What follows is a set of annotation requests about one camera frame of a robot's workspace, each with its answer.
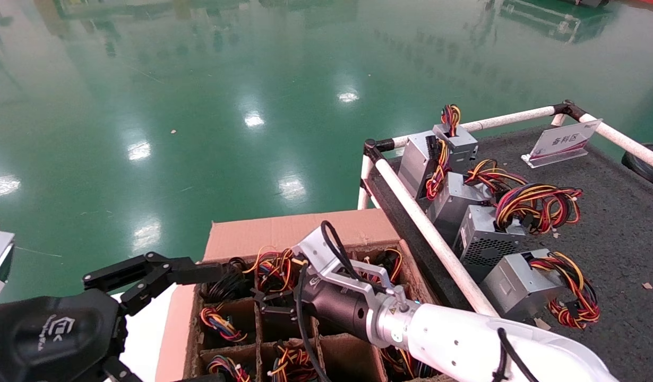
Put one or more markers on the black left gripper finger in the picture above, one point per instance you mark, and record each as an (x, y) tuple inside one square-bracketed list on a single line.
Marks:
[(117, 371), (162, 270)]

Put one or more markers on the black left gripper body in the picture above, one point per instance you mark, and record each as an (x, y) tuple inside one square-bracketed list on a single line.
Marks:
[(50, 334)]

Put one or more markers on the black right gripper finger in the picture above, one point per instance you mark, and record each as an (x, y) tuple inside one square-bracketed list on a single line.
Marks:
[(281, 315), (276, 298)]

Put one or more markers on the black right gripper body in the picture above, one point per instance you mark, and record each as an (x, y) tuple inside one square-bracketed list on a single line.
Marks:
[(337, 307)]

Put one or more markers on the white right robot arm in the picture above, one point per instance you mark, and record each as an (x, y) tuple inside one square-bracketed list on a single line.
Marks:
[(464, 345)]

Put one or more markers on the brown cardboard box with dividers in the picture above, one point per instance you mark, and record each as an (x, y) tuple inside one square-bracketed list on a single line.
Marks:
[(273, 233)]

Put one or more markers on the silver power supply plain side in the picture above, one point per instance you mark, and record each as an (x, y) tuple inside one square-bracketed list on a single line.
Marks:
[(454, 204)]

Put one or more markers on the silver power supply mesh grille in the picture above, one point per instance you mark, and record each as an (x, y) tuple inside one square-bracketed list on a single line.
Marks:
[(483, 233)]

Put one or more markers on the tall silver power supply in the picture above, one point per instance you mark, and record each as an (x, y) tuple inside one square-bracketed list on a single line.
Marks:
[(417, 162)]

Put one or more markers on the small silver power supply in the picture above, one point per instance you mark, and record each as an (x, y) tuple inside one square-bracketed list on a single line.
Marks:
[(459, 140)]

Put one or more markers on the clear acrylic sign holder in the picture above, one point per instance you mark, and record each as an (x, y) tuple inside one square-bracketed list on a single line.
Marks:
[(563, 140)]

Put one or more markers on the black rubber wheel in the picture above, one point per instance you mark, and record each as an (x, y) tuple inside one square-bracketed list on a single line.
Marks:
[(647, 167)]

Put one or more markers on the white pipe table frame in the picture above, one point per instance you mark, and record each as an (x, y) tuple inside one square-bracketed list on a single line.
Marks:
[(411, 204)]

